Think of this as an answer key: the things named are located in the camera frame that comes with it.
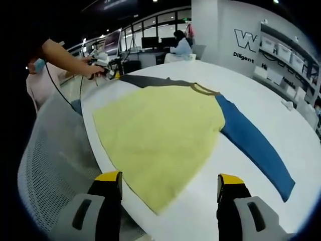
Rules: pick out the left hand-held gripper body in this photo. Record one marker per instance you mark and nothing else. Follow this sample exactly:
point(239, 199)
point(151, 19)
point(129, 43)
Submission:
point(101, 60)

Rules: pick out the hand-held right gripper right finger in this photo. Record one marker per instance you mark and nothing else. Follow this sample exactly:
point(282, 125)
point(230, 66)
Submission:
point(228, 200)

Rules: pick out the pink hanging bag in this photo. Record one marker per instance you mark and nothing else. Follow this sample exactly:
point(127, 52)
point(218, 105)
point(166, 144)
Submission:
point(190, 29)

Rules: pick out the person's left hand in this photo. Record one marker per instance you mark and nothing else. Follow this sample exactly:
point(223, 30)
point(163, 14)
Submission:
point(92, 69)

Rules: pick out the grey metal shelf rack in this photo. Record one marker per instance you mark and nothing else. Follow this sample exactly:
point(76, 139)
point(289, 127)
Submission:
point(296, 65)

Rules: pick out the small white object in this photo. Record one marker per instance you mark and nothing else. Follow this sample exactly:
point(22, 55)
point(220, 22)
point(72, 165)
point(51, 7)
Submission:
point(287, 105)

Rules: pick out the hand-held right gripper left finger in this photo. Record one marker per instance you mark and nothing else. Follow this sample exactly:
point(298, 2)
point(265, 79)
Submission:
point(110, 200)

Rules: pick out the grey office desk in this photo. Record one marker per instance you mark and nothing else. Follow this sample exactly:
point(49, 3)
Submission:
point(148, 56)

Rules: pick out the black computer monitor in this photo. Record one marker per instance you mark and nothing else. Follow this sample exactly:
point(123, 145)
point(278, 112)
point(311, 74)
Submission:
point(166, 42)
point(150, 42)

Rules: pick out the black computer case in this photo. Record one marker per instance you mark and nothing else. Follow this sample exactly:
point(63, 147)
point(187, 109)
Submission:
point(131, 66)

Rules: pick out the yellow garment blue grey sleeves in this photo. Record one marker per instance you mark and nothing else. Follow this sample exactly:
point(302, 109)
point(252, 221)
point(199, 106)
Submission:
point(155, 125)

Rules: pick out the large display screen on stand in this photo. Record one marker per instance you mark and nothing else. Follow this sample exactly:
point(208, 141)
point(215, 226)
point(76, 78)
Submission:
point(112, 42)

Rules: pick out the dark hanging banner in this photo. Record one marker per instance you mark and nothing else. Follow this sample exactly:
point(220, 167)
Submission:
point(113, 3)

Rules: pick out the grey mesh office chair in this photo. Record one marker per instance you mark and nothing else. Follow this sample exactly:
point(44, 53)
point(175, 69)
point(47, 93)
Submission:
point(57, 163)

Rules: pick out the white storage bin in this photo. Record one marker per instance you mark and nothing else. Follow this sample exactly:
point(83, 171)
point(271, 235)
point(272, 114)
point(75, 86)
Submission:
point(267, 44)
point(284, 52)
point(297, 61)

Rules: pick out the grey desk chair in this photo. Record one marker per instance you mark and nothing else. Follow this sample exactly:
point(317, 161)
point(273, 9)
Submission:
point(200, 52)

